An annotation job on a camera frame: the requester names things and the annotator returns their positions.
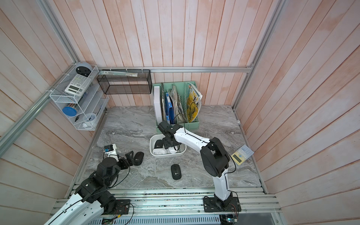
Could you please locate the green plastic file organizer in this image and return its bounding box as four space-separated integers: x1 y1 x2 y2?
152 81 201 134

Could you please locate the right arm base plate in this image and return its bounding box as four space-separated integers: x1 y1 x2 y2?
203 193 242 212

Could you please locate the white computer mouse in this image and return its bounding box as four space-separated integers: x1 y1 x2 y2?
152 147 178 155

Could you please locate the blue folder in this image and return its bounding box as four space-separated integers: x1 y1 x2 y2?
165 92 175 124

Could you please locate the small black Lecoo mouse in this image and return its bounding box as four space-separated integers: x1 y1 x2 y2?
133 151 144 166

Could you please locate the yellow comic magazine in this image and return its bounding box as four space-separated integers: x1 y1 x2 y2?
186 82 203 123

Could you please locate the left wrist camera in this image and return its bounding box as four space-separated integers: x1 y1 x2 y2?
103 144 119 162

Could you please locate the grey papers bundle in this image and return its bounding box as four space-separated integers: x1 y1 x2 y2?
169 84 187 124

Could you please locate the white binder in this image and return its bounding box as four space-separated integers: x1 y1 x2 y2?
153 86 163 124

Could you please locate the large black Lecoo mouse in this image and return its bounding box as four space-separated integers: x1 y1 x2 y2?
171 164 182 180

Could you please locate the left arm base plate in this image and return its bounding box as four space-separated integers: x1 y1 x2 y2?
102 199 130 215

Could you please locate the white plastic storage box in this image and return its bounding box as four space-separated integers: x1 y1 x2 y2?
150 134 187 158

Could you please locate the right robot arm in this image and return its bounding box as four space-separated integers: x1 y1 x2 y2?
157 121 233 203

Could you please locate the white wire wall shelf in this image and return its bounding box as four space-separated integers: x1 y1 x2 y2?
50 64 109 131

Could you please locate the white desk calculator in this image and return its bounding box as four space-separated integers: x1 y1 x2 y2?
65 74 91 96

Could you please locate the small yellow calculator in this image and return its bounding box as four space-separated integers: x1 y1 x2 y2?
231 144 254 166

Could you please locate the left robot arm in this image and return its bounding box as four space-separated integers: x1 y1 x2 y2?
45 151 134 225

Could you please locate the round black white speaker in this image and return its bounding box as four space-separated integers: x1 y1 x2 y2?
76 62 92 77

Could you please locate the black wire mesh basket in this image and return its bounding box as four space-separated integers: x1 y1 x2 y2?
97 69 152 95

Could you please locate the blue round lid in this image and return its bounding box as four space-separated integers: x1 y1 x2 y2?
62 106 77 117

